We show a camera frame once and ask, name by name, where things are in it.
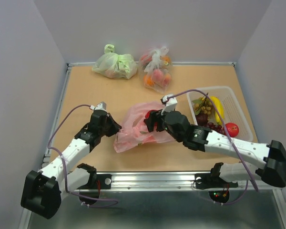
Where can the pink plastic bag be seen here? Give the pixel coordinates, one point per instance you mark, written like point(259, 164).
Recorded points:
point(134, 131)

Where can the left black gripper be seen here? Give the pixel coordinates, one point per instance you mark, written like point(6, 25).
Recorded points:
point(115, 126)

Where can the yellow banana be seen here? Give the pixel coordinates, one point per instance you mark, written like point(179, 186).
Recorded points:
point(218, 105)

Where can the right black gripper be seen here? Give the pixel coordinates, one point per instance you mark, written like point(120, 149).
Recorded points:
point(154, 116)

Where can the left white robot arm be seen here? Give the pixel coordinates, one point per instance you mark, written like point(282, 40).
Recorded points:
point(46, 205)

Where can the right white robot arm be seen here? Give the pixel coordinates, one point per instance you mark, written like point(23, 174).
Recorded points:
point(265, 162)

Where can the clear plastic fruit bag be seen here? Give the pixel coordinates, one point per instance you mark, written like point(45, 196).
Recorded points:
point(155, 69)

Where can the dark red grape bunch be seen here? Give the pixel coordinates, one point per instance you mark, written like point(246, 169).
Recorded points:
point(217, 128)

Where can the tan longan bunch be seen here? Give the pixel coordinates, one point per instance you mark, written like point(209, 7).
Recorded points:
point(202, 105)

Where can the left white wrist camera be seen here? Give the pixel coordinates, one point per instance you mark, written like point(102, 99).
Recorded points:
point(100, 106)

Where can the red apple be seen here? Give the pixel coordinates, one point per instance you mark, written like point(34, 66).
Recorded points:
point(233, 129)
point(151, 115)

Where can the dark purple mangosteen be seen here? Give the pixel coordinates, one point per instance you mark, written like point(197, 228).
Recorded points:
point(202, 119)

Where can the white plastic basket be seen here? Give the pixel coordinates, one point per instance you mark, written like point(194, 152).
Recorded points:
point(232, 110)

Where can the green plastic bag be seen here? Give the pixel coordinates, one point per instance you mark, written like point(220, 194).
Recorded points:
point(113, 65)

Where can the aluminium front rail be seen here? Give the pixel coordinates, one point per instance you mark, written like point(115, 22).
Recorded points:
point(152, 180)

